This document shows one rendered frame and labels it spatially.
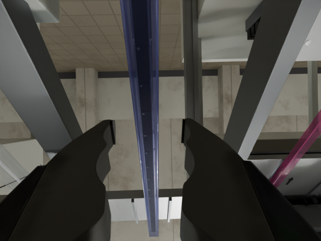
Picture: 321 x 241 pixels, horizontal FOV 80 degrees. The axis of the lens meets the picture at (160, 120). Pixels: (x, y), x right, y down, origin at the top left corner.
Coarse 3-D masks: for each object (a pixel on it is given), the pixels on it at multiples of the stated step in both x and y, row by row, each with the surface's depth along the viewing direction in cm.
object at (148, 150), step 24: (120, 0) 7; (144, 0) 7; (144, 24) 7; (144, 48) 8; (144, 72) 9; (144, 96) 10; (144, 120) 11; (144, 144) 13; (144, 168) 15; (144, 192) 18
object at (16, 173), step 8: (0, 144) 14; (0, 152) 14; (8, 152) 14; (0, 160) 13; (8, 160) 14; (16, 160) 15; (0, 168) 14; (8, 168) 14; (16, 168) 15; (0, 176) 15; (8, 176) 15; (16, 176) 15; (24, 176) 16; (8, 184) 16; (16, 184) 16
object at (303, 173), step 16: (256, 160) 33; (272, 160) 33; (304, 160) 33; (320, 160) 34; (272, 176) 37; (288, 176) 37; (304, 176) 37; (320, 176) 37; (288, 192) 42; (304, 192) 42; (320, 192) 41
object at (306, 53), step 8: (320, 16) 18; (320, 24) 18; (312, 32) 19; (320, 32) 19; (312, 40) 19; (320, 40) 19; (304, 48) 20; (312, 48) 20; (320, 48) 20; (304, 56) 20; (312, 56) 20; (320, 56) 20
